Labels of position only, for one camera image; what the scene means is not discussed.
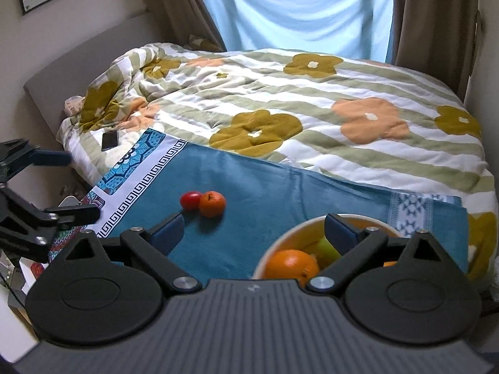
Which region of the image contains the green apple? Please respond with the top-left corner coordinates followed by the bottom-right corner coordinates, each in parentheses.
top-left (308, 237), bottom-right (341, 269)

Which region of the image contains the red cherry tomato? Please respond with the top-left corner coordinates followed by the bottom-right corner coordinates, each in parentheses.
top-left (179, 191), bottom-right (202, 212)

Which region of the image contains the large orange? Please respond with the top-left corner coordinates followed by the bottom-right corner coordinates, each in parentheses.
top-left (262, 249), bottom-right (320, 287)

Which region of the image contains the small mandarin orange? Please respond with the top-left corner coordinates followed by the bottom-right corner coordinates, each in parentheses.
top-left (199, 191), bottom-right (227, 218)

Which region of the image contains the black smartphone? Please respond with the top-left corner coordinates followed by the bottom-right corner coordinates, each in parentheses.
top-left (101, 130), bottom-right (119, 151)

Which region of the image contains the cream ceramic fruit bowl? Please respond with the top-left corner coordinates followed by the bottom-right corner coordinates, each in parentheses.
top-left (252, 213), bottom-right (401, 280)

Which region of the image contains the grey bed headboard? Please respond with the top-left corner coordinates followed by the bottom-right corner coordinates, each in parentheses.
top-left (25, 13), bottom-right (162, 134)

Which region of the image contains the blue patterned cloth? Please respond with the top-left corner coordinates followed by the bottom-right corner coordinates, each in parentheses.
top-left (48, 127), bottom-right (470, 281)

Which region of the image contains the floral striped duvet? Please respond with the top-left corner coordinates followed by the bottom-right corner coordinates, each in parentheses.
top-left (57, 43), bottom-right (498, 286)

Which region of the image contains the left brown curtain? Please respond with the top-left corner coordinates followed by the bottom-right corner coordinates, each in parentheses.
top-left (144, 0), bottom-right (226, 51)

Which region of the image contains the brown curtain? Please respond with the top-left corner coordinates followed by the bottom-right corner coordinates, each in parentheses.
top-left (392, 0), bottom-right (479, 100)
top-left (144, 0), bottom-right (226, 51)

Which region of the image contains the light blue window sheet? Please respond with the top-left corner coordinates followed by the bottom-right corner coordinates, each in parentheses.
top-left (203, 0), bottom-right (393, 62)

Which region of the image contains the right brown curtain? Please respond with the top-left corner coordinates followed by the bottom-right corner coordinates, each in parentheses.
top-left (392, 0), bottom-right (479, 100)

